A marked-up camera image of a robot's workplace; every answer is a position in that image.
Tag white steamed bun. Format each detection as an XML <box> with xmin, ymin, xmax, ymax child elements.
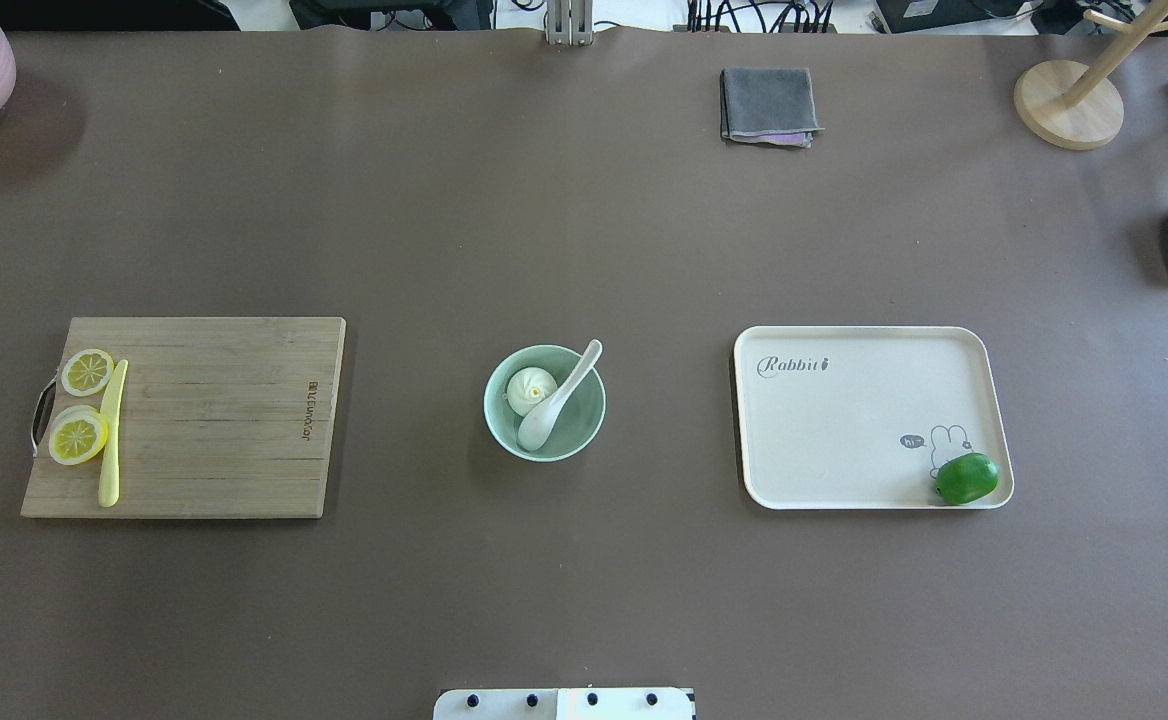
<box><xmin>505</xmin><ymin>366</ymin><xmax>558</xmax><ymax>416</ymax></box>

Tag white ceramic spoon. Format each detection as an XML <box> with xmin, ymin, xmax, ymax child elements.
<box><xmin>517</xmin><ymin>340</ymin><xmax>603</xmax><ymax>452</ymax></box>

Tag light green bowl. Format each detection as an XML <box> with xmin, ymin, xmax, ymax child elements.
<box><xmin>484</xmin><ymin>345</ymin><xmax>606</xmax><ymax>462</ymax></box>

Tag cream plastic tray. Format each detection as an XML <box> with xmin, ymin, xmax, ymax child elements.
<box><xmin>732</xmin><ymin>325</ymin><xmax>1014</xmax><ymax>510</ymax></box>

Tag grey folded cloth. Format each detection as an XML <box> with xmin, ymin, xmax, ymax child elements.
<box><xmin>719</xmin><ymin>67</ymin><xmax>822</xmax><ymax>148</ymax></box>

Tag bamboo cutting board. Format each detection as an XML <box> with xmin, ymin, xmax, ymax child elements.
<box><xmin>21</xmin><ymin>316</ymin><xmax>346</xmax><ymax>520</ymax></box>

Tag yellow plastic knife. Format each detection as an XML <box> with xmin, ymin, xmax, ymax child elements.
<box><xmin>98</xmin><ymin>359</ymin><xmax>130</xmax><ymax>508</ymax></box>

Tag lemon slice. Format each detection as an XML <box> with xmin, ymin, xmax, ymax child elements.
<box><xmin>60</xmin><ymin>348</ymin><xmax>116</xmax><ymax>397</ymax></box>

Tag stacked lemon slices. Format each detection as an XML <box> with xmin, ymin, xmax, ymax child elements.
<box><xmin>48</xmin><ymin>404</ymin><xmax>110</xmax><ymax>466</ymax></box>

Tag wooden stand with round base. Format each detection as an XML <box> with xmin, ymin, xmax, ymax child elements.
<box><xmin>1013</xmin><ymin>1</ymin><xmax>1168</xmax><ymax>151</ymax></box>

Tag aluminium frame post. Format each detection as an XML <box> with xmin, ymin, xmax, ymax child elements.
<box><xmin>545</xmin><ymin>0</ymin><xmax>595</xmax><ymax>46</ymax></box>

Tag white camera pole base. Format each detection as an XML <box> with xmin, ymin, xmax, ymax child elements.
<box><xmin>432</xmin><ymin>685</ymin><xmax>697</xmax><ymax>719</ymax></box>

